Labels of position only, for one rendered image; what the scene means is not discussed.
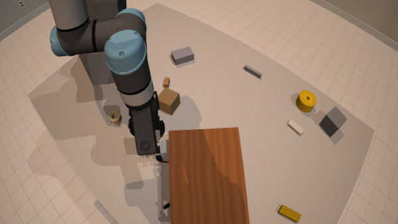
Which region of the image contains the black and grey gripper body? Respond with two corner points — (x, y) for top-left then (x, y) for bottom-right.
(125, 91), (160, 130)

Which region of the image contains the yellow short cylinder with center hole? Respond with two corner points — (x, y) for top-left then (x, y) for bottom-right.
(296, 90), (316, 113)

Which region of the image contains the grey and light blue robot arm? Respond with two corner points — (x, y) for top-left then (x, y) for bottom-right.
(49, 0), (158, 156)

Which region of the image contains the yellow rectangular block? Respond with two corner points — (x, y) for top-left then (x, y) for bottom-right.
(278, 205), (301, 223)

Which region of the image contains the tan roll of masking tape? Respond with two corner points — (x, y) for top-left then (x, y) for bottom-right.
(109, 111), (122, 125)

